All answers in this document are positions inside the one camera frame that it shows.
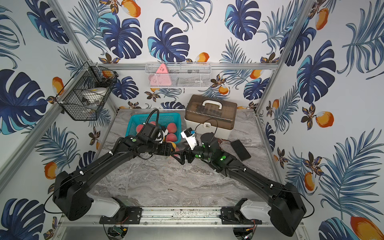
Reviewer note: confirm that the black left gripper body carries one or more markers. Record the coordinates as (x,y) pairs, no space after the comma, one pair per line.
(173,149)

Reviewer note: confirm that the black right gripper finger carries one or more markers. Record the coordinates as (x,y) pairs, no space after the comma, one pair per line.
(180,156)
(190,156)

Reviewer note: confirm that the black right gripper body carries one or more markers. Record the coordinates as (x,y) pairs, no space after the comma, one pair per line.
(199,152)

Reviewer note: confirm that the teal plastic basket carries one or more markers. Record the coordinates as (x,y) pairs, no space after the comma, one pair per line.
(164,120)

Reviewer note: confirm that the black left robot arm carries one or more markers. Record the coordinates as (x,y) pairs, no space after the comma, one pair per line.
(70,189)

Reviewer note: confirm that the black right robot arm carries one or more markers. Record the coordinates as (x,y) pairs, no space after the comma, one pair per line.
(287,207)

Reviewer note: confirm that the brown toy figure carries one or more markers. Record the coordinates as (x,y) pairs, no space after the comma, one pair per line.
(223,140)

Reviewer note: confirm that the black phone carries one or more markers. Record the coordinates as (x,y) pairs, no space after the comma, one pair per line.
(240,150)

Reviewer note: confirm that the brown white storage box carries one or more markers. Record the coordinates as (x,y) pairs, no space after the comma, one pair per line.
(207,115)

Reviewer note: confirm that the pink triangle object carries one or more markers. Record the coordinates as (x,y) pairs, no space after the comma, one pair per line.
(161,78)

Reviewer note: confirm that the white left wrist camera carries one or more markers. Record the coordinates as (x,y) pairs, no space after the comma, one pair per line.
(162,134)

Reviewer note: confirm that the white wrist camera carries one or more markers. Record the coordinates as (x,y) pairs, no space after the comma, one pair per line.
(162,134)
(190,136)

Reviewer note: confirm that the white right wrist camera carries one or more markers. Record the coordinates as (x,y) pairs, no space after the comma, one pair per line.
(190,136)

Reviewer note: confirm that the white bowl in wire basket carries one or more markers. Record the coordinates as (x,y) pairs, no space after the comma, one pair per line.
(93,96)

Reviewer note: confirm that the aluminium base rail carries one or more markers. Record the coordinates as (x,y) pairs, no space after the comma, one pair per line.
(180,217)

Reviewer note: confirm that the clear wall shelf tray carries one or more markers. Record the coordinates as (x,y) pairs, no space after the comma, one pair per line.
(184,75)

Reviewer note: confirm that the black wire wall basket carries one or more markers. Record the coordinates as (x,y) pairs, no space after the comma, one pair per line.
(87,77)

